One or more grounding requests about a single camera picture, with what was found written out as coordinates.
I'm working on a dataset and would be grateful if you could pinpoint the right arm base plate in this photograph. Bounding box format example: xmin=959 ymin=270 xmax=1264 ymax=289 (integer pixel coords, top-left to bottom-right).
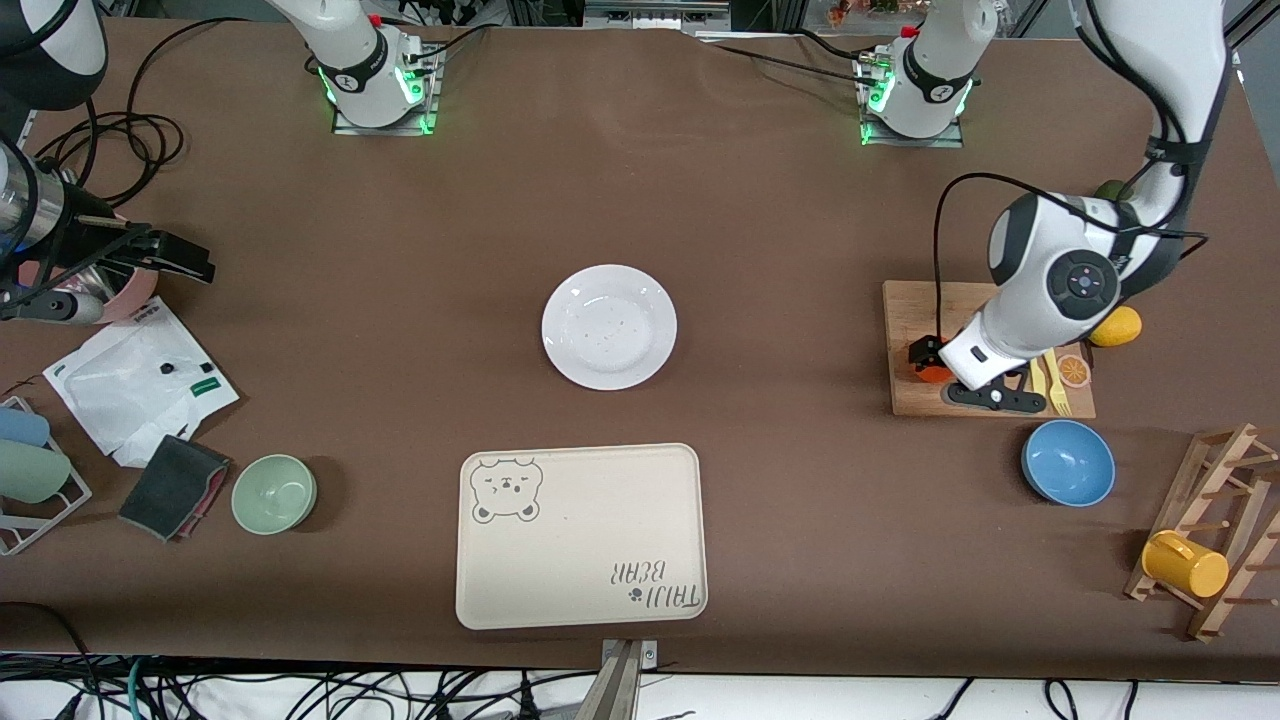
xmin=330 ymin=40 xmax=443 ymax=137

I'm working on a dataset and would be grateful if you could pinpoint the cream bear print tray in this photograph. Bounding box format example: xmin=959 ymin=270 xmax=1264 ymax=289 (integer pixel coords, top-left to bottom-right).
xmin=455 ymin=443 xmax=710 ymax=631

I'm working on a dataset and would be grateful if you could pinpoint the pink bowl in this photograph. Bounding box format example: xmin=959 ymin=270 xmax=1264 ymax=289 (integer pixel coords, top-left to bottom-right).
xmin=20 ymin=215 xmax=159 ymax=324

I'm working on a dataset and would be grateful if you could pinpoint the blue bowl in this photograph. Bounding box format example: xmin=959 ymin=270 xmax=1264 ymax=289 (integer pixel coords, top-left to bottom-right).
xmin=1021 ymin=419 xmax=1117 ymax=508

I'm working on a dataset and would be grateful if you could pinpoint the white plastic bag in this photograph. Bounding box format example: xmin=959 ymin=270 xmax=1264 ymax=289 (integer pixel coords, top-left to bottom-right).
xmin=43 ymin=296 xmax=241 ymax=469

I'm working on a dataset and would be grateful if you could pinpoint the yellow plastic fork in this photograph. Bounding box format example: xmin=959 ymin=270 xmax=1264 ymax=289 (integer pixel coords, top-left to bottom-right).
xmin=1042 ymin=350 xmax=1073 ymax=418

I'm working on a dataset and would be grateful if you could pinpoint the coiled black cable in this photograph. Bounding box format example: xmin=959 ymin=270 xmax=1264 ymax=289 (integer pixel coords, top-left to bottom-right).
xmin=35 ymin=17 xmax=251 ymax=209

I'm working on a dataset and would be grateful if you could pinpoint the pale green bowl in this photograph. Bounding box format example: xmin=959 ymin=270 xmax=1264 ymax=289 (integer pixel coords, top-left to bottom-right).
xmin=231 ymin=454 xmax=318 ymax=536

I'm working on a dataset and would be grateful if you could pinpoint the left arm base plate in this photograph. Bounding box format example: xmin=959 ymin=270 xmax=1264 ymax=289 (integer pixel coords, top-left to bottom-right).
xmin=855 ymin=50 xmax=967 ymax=149

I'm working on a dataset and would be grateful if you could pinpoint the white round plate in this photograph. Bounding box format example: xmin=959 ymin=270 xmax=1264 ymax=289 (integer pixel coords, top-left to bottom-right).
xmin=541 ymin=264 xmax=679 ymax=392

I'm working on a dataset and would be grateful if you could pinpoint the yellow mug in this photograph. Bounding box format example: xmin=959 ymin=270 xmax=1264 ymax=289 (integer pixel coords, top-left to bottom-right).
xmin=1141 ymin=530 xmax=1230 ymax=599

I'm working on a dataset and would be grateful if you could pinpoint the black base cable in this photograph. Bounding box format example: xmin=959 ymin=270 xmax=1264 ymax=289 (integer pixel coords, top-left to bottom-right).
xmin=418 ymin=25 xmax=491 ymax=71
xmin=700 ymin=38 xmax=881 ymax=89

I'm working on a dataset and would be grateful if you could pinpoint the wooden cutting board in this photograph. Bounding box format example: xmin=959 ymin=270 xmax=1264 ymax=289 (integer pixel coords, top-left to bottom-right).
xmin=882 ymin=280 xmax=1097 ymax=419

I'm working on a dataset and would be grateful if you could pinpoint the pale green cup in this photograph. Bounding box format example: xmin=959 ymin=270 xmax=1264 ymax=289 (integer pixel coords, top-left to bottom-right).
xmin=0 ymin=440 xmax=73 ymax=505

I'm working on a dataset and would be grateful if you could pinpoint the aluminium frame rail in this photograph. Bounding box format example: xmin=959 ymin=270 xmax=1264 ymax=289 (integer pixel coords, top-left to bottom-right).
xmin=583 ymin=0 xmax=733 ymax=31

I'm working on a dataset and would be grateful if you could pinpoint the white wire cup rack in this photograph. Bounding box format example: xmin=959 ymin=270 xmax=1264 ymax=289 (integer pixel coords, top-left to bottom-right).
xmin=0 ymin=395 xmax=93 ymax=557

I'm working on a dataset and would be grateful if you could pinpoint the dark grey folded cloth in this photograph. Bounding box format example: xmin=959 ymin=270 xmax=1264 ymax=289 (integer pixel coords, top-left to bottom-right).
xmin=118 ymin=434 xmax=233 ymax=543

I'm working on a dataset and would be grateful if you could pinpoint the light blue cup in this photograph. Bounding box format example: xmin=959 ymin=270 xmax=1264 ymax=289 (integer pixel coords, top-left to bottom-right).
xmin=0 ymin=407 xmax=51 ymax=449

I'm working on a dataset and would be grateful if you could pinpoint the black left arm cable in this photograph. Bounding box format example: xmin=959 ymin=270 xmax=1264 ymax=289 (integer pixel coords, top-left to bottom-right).
xmin=933 ymin=172 xmax=1211 ymax=343

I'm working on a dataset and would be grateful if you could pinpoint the yellow lemon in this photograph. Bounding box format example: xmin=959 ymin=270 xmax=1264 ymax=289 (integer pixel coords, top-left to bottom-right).
xmin=1090 ymin=306 xmax=1143 ymax=348

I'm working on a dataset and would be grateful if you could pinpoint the metal table bracket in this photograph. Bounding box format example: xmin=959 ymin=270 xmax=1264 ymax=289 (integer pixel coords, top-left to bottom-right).
xmin=598 ymin=638 xmax=659 ymax=720

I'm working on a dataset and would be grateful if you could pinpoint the wooden mug rack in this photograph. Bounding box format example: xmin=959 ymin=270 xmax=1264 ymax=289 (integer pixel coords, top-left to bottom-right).
xmin=1124 ymin=423 xmax=1280 ymax=643

